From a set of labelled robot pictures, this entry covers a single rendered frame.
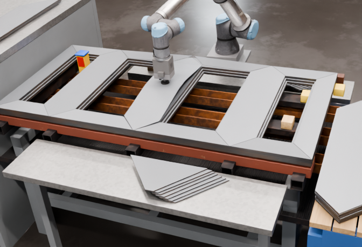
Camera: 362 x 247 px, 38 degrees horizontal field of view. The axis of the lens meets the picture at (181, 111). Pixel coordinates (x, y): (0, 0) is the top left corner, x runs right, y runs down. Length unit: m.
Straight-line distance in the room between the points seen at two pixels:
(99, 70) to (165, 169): 0.90
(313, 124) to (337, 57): 2.54
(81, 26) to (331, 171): 1.93
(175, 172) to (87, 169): 0.40
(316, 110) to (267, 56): 2.44
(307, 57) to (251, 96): 2.35
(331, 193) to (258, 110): 0.61
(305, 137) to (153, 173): 0.65
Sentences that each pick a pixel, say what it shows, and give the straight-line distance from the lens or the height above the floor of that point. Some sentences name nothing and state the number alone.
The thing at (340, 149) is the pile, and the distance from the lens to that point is 2.17.
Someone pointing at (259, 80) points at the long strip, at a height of 0.85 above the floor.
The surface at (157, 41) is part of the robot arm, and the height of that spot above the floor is 1.13.
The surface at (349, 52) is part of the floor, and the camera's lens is 4.94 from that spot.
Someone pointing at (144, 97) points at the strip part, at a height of 0.88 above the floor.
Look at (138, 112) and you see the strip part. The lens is 2.42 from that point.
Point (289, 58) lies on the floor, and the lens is 4.77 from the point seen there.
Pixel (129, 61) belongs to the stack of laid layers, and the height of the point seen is 0.83.
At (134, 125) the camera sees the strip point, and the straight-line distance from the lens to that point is 2.34.
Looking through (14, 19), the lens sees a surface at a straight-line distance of 3.16.
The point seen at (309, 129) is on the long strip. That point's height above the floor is 0.85.
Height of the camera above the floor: 2.12
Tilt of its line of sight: 32 degrees down
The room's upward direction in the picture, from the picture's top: 5 degrees counter-clockwise
